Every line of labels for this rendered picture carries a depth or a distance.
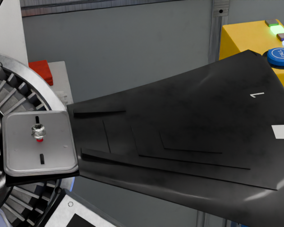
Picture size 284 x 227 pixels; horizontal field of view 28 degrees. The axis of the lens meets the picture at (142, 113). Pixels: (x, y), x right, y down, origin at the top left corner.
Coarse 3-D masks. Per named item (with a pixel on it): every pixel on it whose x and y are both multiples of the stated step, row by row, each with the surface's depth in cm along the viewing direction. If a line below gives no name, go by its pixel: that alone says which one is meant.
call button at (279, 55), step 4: (276, 48) 85; (280, 48) 85; (268, 52) 84; (272, 52) 84; (276, 52) 84; (280, 52) 84; (268, 56) 83; (272, 56) 83; (276, 56) 83; (280, 56) 83; (268, 60) 83; (272, 60) 83; (276, 60) 82; (280, 60) 82; (276, 64) 82; (280, 64) 82
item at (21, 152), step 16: (16, 112) 54; (32, 112) 55; (48, 112) 55; (64, 112) 55; (16, 128) 53; (48, 128) 53; (64, 128) 53; (16, 144) 51; (32, 144) 51; (48, 144) 51; (64, 144) 51; (16, 160) 49; (32, 160) 49; (48, 160) 49; (64, 160) 50; (16, 176) 48
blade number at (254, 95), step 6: (246, 90) 59; (252, 90) 59; (258, 90) 59; (264, 90) 59; (246, 96) 58; (252, 96) 58; (258, 96) 58; (264, 96) 58; (252, 102) 58; (258, 102) 58
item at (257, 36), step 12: (240, 24) 93; (252, 24) 93; (264, 24) 93; (228, 36) 90; (240, 36) 90; (252, 36) 90; (264, 36) 89; (276, 36) 89; (228, 48) 91; (240, 48) 87; (252, 48) 87; (264, 48) 87; (276, 72) 81
